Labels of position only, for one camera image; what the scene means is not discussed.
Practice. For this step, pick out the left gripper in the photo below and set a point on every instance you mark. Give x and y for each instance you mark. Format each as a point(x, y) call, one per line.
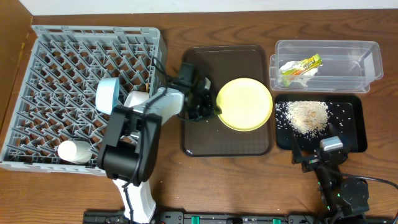
point(204, 101)

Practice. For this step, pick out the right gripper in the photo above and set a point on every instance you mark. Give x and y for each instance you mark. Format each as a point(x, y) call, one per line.
point(311, 160)

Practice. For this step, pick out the yellow plate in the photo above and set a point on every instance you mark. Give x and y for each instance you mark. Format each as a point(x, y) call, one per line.
point(245, 103)

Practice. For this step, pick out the white bowl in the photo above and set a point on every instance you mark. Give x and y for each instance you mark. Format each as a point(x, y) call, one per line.
point(136, 98)

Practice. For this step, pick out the white napkin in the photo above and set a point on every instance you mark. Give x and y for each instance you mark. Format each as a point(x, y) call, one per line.
point(303, 79)

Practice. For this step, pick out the green snack wrapper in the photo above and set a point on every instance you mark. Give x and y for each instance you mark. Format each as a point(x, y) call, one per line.
point(303, 66)

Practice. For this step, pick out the light blue bowl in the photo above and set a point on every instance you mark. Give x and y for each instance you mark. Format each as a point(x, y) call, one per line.
point(107, 94)

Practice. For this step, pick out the white paper cup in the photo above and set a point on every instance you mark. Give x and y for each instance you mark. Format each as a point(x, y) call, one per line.
point(75, 151)

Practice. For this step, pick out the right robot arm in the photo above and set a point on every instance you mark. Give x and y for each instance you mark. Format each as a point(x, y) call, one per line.
point(345, 197)

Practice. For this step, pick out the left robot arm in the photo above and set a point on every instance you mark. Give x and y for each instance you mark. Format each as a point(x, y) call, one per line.
point(129, 148)

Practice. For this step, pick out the black waste tray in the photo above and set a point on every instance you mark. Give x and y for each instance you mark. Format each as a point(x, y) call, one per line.
point(347, 117)

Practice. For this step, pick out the pile of rice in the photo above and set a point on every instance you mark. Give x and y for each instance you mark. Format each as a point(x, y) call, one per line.
point(308, 119)

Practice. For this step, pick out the brown serving tray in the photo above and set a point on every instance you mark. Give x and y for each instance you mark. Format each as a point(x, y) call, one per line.
point(212, 138)

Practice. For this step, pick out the clear plastic bin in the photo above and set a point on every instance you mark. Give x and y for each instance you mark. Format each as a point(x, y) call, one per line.
point(349, 66)

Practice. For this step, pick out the grey plastic dish rack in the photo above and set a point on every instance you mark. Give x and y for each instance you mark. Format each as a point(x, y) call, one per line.
point(56, 101)

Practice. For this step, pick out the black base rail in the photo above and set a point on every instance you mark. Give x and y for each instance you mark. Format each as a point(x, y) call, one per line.
point(186, 218)

